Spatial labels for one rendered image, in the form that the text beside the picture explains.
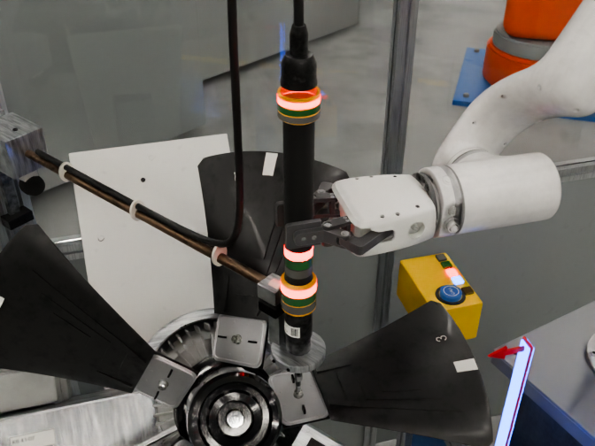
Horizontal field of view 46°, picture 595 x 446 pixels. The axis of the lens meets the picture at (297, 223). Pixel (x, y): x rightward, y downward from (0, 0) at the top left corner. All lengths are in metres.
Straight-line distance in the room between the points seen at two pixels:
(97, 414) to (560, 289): 1.52
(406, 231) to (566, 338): 0.73
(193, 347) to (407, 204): 0.42
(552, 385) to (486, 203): 0.60
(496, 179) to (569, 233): 1.27
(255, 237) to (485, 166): 0.32
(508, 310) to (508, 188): 1.35
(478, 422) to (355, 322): 0.98
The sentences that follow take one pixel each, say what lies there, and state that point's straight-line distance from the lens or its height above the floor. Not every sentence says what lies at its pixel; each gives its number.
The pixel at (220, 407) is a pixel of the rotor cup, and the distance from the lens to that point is 0.91.
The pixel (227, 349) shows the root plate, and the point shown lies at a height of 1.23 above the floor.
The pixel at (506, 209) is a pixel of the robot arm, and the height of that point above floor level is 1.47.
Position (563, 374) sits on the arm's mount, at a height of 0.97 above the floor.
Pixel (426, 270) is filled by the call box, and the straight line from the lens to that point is 1.38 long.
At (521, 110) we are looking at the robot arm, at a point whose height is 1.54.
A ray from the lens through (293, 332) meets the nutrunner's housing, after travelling 0.88.
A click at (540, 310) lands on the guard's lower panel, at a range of 2.25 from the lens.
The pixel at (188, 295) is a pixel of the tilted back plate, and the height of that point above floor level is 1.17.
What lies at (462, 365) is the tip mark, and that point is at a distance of 1.04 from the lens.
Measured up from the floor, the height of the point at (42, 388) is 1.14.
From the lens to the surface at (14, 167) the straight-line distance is 1.24.
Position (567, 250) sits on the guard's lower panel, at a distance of 2.14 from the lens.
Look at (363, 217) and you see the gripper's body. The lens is 0.77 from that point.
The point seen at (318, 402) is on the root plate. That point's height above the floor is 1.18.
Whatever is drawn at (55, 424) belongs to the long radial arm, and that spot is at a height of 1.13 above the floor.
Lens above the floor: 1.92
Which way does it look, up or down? 35 degrees down
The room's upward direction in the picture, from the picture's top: straight up
